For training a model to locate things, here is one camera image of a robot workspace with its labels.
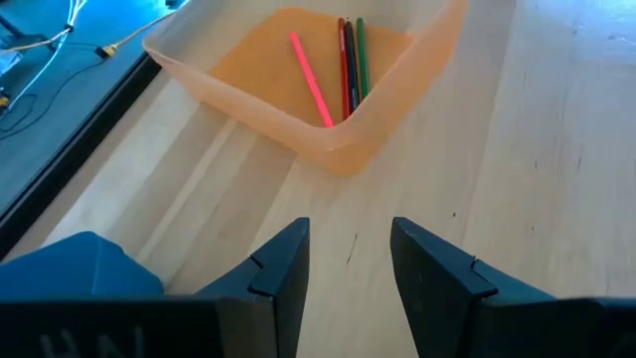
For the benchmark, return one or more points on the black aluminium table frame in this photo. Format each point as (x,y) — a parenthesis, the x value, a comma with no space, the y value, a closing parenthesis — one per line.
(74,149)

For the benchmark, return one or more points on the green pencil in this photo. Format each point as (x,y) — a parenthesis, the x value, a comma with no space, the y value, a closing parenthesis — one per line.
(363,59)

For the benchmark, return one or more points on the orange translucent plastic bin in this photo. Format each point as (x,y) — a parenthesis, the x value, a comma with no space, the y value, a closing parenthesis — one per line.
(258,69)

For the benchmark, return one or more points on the dark blue plastic bin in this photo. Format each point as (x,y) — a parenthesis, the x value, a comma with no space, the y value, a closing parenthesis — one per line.
(74,268)

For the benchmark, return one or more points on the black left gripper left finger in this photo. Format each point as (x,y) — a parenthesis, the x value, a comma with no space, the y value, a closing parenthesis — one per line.
(270,298)

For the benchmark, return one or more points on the red pencil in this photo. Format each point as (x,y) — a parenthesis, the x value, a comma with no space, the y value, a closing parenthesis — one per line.
(344,69)

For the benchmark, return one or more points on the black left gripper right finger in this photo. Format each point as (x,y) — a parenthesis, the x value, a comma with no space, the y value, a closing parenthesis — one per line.
(447,308)

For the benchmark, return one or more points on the pink pencil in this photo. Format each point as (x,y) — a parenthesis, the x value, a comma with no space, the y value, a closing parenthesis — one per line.
(310,77)

